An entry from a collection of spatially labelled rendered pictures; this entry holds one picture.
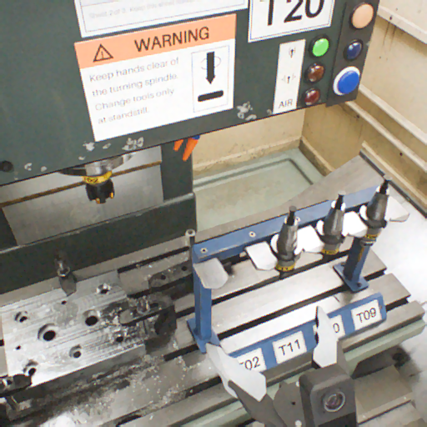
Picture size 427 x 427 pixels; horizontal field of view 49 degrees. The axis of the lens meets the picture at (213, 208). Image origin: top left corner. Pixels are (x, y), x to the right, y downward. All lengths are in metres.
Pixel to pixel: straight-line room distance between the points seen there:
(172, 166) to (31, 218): 0.44
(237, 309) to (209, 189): 0.87
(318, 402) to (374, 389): 0.93
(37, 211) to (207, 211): 0.77
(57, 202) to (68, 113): 0.93
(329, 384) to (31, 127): 0.36
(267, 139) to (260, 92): 1.56
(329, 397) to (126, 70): 0.36
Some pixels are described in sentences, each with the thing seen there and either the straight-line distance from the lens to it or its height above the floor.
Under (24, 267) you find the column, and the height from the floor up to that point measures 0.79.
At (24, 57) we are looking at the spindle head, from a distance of 0.45.
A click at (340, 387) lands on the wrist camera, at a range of 0.47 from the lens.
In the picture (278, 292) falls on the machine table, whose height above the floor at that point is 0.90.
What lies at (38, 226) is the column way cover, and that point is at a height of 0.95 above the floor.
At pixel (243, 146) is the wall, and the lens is 2.05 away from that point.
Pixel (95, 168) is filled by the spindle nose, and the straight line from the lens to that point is 0.68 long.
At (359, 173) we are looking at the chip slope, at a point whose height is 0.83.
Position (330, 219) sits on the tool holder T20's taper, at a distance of 0.98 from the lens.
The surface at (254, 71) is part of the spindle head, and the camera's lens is 0.53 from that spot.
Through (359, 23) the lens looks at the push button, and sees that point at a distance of 0.57.
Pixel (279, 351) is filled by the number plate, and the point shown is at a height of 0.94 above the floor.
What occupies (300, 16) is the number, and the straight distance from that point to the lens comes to 0.53.
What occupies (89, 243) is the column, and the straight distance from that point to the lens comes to 1.56.
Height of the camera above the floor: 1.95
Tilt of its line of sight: 45 degrees down
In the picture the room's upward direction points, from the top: straight up
